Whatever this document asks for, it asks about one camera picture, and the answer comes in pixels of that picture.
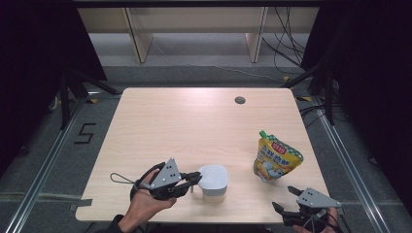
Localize person's left hand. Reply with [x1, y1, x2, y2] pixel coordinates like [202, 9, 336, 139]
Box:
[121, 169, 178, 229]

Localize black floor cables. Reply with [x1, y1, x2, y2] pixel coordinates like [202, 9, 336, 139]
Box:
[298, 104, 326, 128]

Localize aluminium floor rail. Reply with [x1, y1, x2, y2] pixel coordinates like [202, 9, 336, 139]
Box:
[310, 96, 387, 233]
[3, 96, 86, 233]

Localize bundle of black cables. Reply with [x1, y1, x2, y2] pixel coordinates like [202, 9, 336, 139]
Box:
[261, 6, 308, 76]

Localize black curtain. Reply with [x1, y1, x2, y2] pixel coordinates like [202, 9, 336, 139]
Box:
[300, 0, 412, 215]
[0, 0, 108, 178]

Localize light wooden desk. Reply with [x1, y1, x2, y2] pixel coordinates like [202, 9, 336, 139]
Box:
[76, 6, 321, 64]

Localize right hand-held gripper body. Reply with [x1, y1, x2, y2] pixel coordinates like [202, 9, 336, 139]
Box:
[282, 186, 343, 233]

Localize grey tape piece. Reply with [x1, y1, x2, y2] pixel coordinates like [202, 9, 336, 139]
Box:
[69, 198, 93, 212]

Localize thin grey cord loop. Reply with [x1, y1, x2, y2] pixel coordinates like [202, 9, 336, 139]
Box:
[109, 172, 137, 185]

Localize yellow spout pouch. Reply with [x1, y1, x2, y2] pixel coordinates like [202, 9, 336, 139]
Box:
[253, 129, 305, 183]

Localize black wrist strap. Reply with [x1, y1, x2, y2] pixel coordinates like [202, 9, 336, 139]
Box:
[334, 212, 353, 233]
[129, 161, 167, 202]

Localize clear jar with white lid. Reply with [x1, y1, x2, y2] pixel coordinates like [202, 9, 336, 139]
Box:
[190, 164, 229, 204]

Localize black metal stand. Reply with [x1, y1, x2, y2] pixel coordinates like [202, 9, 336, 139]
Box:
[281, 59, 337, 126]
[58, 68, 121, 131]

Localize thin white floor cable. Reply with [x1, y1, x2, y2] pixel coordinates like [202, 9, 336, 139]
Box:
[152, 41, 284, 83]

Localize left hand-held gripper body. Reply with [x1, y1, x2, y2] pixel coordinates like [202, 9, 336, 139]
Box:
[142, 156, 192, 201]

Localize person's right hand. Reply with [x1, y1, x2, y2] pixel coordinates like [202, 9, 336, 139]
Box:
[292, 207, 342, 233]

